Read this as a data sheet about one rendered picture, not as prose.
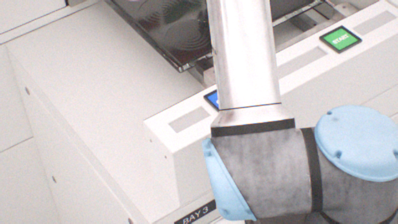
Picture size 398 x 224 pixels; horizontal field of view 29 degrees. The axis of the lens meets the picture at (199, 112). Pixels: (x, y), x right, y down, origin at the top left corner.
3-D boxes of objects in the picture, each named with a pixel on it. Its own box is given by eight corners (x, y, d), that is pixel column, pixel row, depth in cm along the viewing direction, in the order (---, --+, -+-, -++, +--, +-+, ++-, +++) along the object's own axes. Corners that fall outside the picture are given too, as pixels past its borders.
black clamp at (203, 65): (195, 70, 148) (194, 60, 146) (204, 65, 149) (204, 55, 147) (206, 79, 146) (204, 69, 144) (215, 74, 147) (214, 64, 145)
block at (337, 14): (331, 18, 158) (333, 6, 155) (344, 12, 159) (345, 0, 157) (358, 37, 153) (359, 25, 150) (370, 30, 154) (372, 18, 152)
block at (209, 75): (203, 82, 146) (203, 70, 144) (218, 74, 147) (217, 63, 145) (227, 104, 141) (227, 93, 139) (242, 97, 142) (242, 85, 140)
